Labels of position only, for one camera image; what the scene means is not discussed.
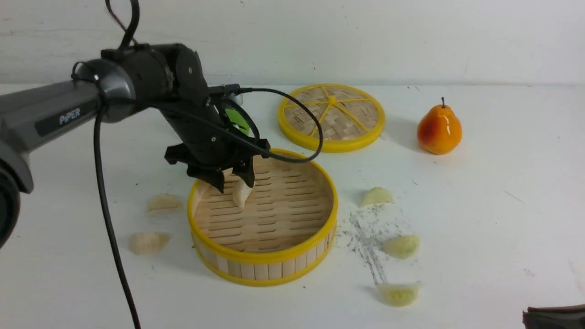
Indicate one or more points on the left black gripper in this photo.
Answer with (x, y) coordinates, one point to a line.
(209, 144)

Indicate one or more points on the white dumpling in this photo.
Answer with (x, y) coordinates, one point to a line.
(240, 193)
(147, 243)
(164, 202)

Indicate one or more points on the green dumpling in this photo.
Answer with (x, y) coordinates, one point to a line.
(398, 296)
(376, 195)
(402, 247)

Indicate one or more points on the right grey black robot arm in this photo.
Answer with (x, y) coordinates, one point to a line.
(567, 317)

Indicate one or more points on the left grey black robot arm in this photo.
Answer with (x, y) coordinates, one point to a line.
(167, 77)

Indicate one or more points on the yellow rimmed bamboo steamer tray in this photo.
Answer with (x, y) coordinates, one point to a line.
(285, 229)

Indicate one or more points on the yellow woven steamer lid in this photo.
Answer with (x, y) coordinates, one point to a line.
(351, 119)

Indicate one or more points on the green toy watermelon ball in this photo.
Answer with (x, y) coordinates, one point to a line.
(237, 120)

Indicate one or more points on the orange toy pear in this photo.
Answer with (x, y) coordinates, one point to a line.
(439, 131)

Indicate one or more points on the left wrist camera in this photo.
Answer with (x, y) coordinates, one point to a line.
(226, 91)

